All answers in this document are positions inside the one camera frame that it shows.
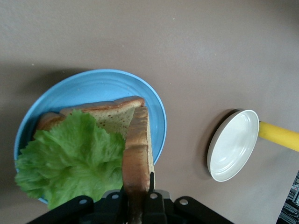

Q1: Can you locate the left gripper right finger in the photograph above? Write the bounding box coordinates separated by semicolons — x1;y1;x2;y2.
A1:
141;171;235;224

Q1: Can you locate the green lettuce leaf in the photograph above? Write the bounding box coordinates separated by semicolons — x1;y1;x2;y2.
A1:
14;109;127;210

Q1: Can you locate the blue plate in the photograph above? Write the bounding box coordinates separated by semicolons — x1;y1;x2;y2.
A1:
14;68;168;206

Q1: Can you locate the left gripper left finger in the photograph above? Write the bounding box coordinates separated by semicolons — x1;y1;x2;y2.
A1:
25;185;129;224

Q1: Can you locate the brown bread slice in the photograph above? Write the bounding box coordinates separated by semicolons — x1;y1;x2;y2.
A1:
34;95;145;140
121;106;155;224

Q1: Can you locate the beige plate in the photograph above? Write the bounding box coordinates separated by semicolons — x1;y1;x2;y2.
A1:
206;109;260;183

